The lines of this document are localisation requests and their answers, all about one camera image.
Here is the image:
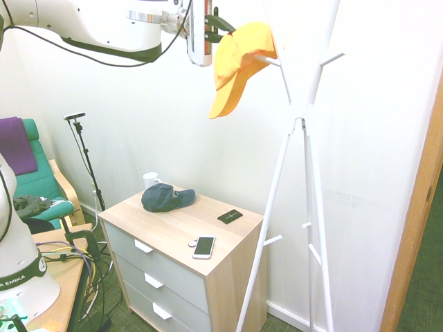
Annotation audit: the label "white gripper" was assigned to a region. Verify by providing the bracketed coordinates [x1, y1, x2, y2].
[186, 0, 237, 68]

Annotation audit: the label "yellow smiley baseball cap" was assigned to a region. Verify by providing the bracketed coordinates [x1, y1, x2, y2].
[208, 21, 282, 120]

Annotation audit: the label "blue denim baseball cap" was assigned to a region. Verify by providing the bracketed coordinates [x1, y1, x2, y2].
[141, 183, 197, 214]

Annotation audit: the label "white coat rack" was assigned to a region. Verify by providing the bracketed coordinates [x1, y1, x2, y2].
[235, 0, 346, 332]

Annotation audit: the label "white mug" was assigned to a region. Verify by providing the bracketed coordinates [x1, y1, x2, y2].
[142, 172, 163, 190]

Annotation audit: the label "black tripod stand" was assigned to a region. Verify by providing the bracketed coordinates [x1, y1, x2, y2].
[71, 119, 107, 212]

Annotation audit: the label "black card wallet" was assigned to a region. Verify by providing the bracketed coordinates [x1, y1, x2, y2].
[217, 209, 244, 225]

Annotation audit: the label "white smartphone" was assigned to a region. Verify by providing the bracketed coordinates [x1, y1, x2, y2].
[192, 234, 216, 260]

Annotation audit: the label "green wooden armchair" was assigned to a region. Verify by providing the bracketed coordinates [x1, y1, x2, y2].
[0, 118, 86, 236]

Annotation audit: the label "purple cloth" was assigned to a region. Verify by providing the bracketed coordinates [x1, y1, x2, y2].
[0, 116, 38, 176]

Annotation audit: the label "grey dresser drawer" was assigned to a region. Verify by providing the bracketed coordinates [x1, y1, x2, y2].
[113, 253, 211, 332]
[123, 282, 195, 332]
[102, 220, 210, 315]

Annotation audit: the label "wooden dresser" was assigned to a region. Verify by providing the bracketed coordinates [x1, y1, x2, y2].
[98, 190, 268, 332]

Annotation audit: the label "black C clamp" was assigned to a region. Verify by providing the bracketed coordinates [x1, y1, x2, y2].
[59, 216, 101, 260]

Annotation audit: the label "dark crumpled clothes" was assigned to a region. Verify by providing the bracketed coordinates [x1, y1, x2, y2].
[12, 195, 52, 221]

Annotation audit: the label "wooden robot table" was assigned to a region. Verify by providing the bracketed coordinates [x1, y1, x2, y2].
[24, 223, 94, 332]

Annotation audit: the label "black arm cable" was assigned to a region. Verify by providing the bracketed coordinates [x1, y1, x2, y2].
[0, 0, 194, 67]

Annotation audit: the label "purple cable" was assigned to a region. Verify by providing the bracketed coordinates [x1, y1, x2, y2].
[36, 241, 98, 277]

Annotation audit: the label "yellow cable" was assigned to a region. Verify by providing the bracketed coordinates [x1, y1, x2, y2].
[36, 245, 97, 282]

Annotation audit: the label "wooden door frame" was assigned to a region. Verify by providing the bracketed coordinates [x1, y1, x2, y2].
[379, 65, 443, 332]

